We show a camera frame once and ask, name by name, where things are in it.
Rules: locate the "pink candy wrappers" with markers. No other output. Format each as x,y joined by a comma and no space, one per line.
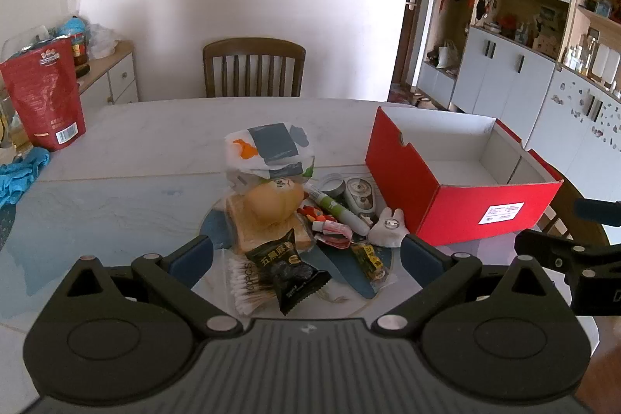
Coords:
334,232

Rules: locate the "white tote bag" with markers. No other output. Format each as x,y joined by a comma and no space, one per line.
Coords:
447,55

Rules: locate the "green white tube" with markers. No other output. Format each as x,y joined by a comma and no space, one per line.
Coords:
334,205

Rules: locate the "white wooden wall cabinet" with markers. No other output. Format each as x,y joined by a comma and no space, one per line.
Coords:
490,69

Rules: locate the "white printed plastic bag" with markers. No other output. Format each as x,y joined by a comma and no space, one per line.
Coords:
271,142

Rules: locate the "red label bottle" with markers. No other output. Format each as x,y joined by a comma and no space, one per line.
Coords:
80,50

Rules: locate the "round metal tin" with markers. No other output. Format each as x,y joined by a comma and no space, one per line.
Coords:
332,186

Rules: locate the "red snack bag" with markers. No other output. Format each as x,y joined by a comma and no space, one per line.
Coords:
43,98

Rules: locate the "toast bread packet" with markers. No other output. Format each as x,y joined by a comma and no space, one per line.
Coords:
237,225

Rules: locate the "yellow plush toy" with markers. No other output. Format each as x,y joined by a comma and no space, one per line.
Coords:
271,205

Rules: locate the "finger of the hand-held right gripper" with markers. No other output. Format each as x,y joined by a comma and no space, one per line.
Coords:
548,249
599,211

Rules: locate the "red cardboard box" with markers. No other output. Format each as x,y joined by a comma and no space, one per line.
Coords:
427,200

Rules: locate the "white wooden sideboard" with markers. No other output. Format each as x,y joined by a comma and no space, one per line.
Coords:
121,77

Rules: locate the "grey oval device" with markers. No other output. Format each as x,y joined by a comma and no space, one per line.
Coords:
360,195

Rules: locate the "brown wooden chair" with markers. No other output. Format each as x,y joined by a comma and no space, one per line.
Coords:
565,220
252,48

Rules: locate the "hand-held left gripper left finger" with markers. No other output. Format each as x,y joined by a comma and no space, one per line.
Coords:
194,256

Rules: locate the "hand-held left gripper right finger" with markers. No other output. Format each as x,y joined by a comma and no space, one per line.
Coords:
418,259

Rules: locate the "blue cloth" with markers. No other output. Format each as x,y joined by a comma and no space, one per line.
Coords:
19,176

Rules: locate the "black snack packet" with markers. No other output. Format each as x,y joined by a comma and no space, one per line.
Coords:
291,268

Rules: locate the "cotton swab pack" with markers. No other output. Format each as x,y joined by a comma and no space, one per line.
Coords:
247,288

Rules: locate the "white rectangular container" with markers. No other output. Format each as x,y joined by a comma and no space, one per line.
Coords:
606,62

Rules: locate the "glass jar yellow liquid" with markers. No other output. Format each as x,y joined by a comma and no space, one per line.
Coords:
12,128

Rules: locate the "patterned doormat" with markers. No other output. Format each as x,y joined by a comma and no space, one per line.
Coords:
401,95

